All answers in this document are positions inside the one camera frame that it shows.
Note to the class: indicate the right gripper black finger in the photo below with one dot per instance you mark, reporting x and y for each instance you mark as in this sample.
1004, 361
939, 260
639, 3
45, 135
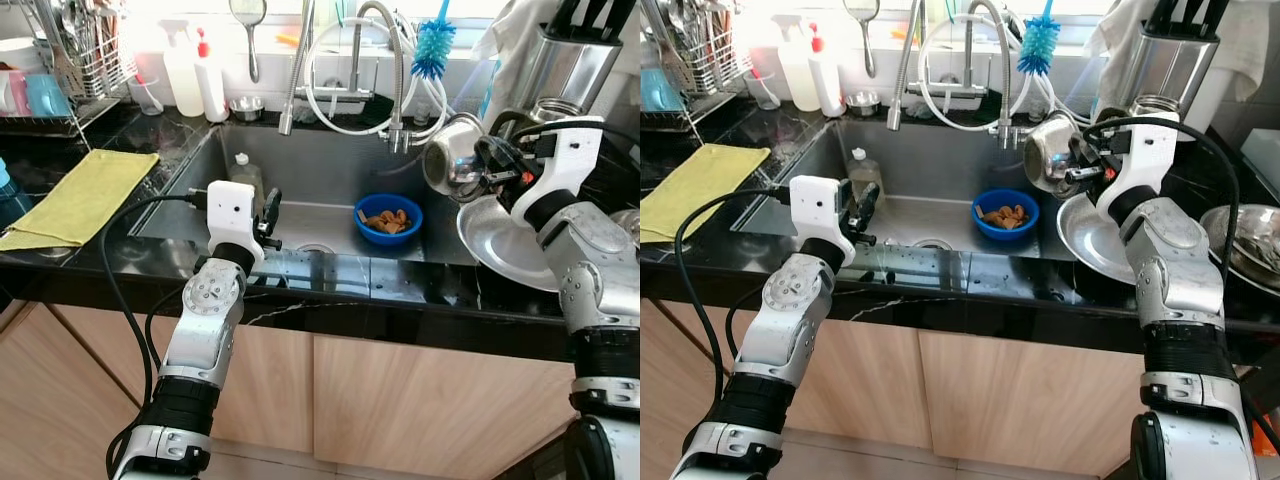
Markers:
488, 146
485, 181
1075, 179
1079, 145

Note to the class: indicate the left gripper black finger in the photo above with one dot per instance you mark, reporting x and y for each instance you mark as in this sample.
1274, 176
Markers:
871, 205
853, 198
272, 205

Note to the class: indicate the steel bowl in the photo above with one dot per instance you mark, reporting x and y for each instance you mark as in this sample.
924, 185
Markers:
1265, 235
1045, 155
450, 160

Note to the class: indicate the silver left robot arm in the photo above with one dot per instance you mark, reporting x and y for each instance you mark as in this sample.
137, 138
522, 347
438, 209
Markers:
795, 320
205, 330

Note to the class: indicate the steel kitchen sink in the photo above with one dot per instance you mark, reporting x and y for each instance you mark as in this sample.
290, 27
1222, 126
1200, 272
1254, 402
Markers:
320, 165
930, 160

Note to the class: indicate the clear soap bottle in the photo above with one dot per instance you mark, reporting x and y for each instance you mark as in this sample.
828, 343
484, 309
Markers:
245, 172
868, 170

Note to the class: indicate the steel thermos jug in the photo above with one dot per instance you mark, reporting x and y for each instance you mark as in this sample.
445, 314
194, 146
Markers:
560, 108
1160, 103

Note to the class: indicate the brown food scraps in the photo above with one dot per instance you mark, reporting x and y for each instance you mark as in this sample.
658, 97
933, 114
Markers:
1007, 215
388, 220

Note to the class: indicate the small steel cup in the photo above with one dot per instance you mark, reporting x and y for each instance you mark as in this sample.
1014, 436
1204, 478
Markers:
863, 103
246, 108

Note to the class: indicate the blue plastic bowl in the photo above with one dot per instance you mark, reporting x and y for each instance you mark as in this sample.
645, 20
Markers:
365, 230
984, 226

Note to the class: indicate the chrome flexible filter faucet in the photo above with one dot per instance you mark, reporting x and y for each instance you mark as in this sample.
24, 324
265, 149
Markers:
1003, 85
400, 90

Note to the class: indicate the blue bottle brush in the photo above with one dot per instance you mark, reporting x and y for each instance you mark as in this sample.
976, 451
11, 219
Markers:
433, 50
1038, 45

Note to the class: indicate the steel knife block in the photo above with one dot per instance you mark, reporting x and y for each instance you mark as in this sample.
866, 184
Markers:
570, 65
1185, 60

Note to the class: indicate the white bottle red cap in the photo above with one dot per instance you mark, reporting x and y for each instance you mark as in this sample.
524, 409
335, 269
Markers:
212, 90
827, 85

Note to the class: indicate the chrome pull-out spray faucet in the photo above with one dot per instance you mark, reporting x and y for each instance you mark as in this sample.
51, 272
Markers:
293, 90
902, 85

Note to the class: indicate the chrome tap base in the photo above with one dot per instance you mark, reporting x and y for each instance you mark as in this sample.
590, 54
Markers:
340, 98
948, 93

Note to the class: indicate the white spray bottle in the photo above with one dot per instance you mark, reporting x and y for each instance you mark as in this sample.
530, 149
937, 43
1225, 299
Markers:
798, 75
183, 80

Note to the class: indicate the clear plastic cup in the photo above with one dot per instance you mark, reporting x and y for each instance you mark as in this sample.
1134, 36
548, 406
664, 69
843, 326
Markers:
147, 98
763, 93

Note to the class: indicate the light wood cabinet door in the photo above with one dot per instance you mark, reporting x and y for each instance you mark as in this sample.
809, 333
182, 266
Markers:
280, 390
440, 410
1030, 400
880, 390

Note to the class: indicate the yellow cloth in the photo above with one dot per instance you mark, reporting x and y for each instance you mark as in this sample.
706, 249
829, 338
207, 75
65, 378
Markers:
85, 200
700, 190

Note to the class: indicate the blue plastic cup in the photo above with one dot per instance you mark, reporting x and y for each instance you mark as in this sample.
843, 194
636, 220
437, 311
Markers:
665, 90
48, 95

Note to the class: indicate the light wood side cabinet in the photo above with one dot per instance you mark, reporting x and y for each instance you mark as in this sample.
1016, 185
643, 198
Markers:
50, 410
660, 430

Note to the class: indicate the pink plastic cup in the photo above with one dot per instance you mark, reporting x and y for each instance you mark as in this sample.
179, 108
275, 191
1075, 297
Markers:
14, 92

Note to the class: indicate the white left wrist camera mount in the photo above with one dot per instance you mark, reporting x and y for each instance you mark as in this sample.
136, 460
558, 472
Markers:
230, 205
815, 200

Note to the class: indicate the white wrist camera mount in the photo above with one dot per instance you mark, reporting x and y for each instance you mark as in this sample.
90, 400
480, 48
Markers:
1150, 150
575, 150
230, 205
815, 200

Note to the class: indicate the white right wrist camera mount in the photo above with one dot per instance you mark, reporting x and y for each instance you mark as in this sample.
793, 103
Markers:
1150, 150
575, 150

